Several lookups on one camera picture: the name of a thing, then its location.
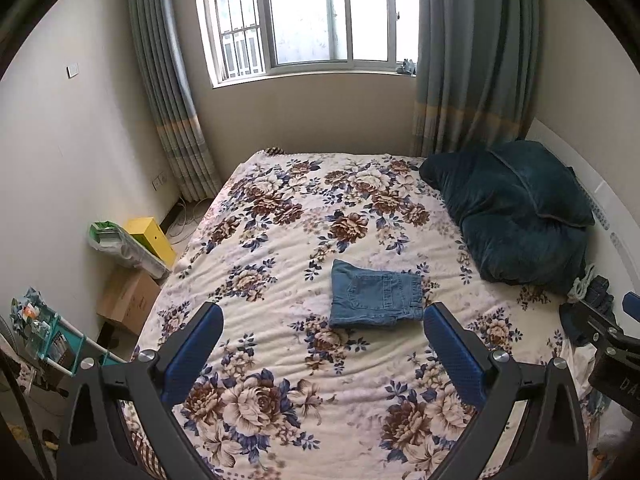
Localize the blue denim jeans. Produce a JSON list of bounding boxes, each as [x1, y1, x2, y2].
[[329, 260, 423, 328]]

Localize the dark navy clothing pile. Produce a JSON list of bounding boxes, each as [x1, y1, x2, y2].
[[559, 275, 617, 347]]

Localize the light green cloth item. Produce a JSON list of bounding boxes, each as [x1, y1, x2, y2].
[[567, 263, 596, 304]]

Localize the white bed headboard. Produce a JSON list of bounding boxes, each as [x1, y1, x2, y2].
[[526, 118, 640, 306]]

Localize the teal storage cart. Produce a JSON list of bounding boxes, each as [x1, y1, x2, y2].
[[10, 287, 126, 386]]

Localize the cardboard box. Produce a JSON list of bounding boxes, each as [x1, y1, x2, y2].
[[96, 266, 160, 335]]

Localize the plastic bag with green item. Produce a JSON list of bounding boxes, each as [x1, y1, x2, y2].
[[87, 221, 170, 281]]

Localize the yellow box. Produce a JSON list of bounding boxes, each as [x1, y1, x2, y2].
[[125, 217, 176, 268]]

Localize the floral bed blanket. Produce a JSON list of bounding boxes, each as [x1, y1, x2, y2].
[[138, 152, 593, 479]]

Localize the right grey striped curtain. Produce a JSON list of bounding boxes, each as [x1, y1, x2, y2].
[[412, 0, 540, 157]]

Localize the grey striped curtain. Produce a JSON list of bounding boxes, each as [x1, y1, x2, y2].
[[412, 0, 540, 157], [128, 0, 221, 202]]

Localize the left grey striped curtain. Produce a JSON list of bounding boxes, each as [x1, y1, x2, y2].
[[128, 0, 221, 202]]

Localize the white wall switch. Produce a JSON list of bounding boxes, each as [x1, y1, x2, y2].
[[66, 63, 79, 79]]

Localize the window with white frame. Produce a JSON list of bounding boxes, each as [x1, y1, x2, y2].
[[195, 0, 419, 87]]

